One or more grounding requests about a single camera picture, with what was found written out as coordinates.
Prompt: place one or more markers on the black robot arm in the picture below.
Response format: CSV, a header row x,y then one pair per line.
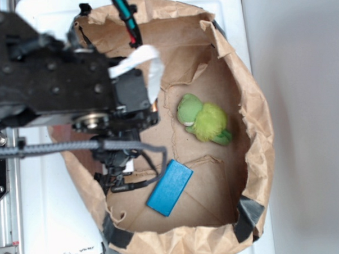
x,y
45,81

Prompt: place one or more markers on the aluminium extrusion rail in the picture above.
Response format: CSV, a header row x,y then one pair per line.
x,y
11,235

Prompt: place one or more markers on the brown paper bag tray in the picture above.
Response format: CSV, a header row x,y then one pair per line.
x,y
222,210

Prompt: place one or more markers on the blue rectangular block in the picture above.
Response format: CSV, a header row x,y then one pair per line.
x,y
168,190

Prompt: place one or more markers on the green plush frog toy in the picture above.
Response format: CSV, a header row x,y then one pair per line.
x,y
206,121

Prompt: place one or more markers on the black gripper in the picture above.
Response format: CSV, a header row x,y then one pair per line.
x,y
118,132

